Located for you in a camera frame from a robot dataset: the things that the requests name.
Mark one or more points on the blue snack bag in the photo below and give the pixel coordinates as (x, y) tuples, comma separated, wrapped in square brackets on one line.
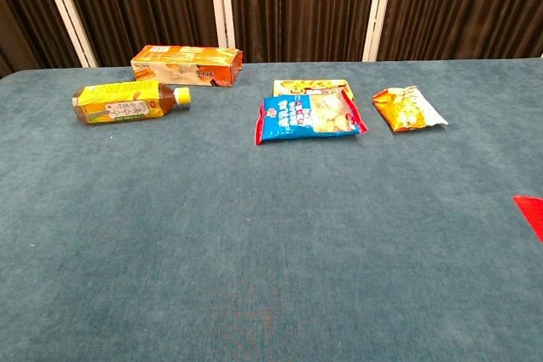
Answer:
[(297, 121)]

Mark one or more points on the blue felt table cover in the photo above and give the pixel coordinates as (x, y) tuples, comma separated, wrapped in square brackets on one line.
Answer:
[(254, 230)]

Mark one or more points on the yellow snack pack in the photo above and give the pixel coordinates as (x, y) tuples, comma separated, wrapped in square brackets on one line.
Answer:
[(309, 85)]

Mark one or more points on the orange cardboard box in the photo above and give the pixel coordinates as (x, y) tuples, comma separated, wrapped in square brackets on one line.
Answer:
[(186, 66)]

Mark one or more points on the orange and white snack bag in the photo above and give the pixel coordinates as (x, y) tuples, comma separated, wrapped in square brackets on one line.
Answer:
[(403, 109)]

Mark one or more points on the tea bottle with yellow label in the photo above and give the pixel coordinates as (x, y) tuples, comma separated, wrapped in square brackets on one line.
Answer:
[(123, 103)]

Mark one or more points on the red flat sheet piece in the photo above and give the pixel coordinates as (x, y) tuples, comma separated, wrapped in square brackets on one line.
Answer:
[(532, 214)]

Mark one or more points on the white partition frame post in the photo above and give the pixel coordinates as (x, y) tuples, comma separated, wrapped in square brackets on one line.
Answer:
[(68, 12), (379, 6), (221, 1)]

